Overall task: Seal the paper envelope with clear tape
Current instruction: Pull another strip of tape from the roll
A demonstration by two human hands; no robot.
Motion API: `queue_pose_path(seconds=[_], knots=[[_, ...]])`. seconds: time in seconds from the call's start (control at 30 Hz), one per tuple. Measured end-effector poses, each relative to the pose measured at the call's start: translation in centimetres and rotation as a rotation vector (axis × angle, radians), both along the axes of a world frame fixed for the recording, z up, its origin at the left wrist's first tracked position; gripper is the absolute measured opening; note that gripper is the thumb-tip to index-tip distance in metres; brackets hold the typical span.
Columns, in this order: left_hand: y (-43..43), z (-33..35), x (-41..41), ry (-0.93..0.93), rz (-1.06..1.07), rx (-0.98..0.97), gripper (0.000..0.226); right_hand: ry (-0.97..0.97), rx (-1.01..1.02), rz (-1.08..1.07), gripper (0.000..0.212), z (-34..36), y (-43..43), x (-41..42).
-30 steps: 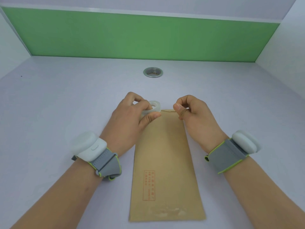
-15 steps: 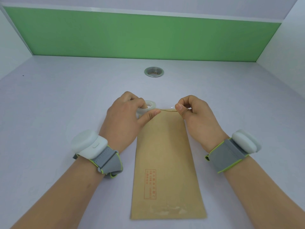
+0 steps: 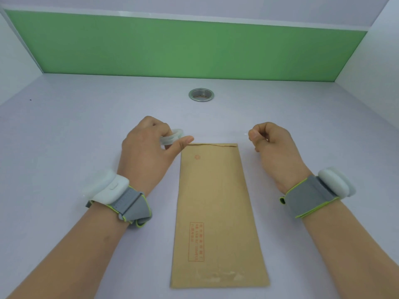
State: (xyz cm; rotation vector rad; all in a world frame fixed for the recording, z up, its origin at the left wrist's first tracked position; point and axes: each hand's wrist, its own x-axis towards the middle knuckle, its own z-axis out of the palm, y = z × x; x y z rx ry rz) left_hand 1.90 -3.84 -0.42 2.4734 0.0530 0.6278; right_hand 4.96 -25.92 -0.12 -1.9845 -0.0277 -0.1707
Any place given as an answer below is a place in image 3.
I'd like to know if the person's left hand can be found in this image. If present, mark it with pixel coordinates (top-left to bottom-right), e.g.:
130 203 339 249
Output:
117 116 195 196

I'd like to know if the person's right hand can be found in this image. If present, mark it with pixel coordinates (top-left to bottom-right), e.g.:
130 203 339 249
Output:
248 121 313 195

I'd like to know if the clear tape roll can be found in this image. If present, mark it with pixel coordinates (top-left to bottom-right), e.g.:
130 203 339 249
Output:
160 128 184 146

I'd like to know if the person's left forearm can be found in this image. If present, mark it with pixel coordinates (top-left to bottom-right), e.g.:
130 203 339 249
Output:
6 201 132 299

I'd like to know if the person's right forearm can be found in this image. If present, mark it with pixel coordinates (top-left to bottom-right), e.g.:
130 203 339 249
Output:
301 199 399 299

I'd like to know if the round metal desk grommet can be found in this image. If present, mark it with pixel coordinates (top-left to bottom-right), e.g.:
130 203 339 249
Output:
188 88 215 102

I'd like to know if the brown paper envelope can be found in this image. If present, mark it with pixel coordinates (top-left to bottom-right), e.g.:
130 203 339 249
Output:
170 143 270 289

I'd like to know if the grey wristband with white tracker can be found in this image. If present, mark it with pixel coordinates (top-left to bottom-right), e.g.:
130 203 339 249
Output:
82 169 153 228
279 167 356 219

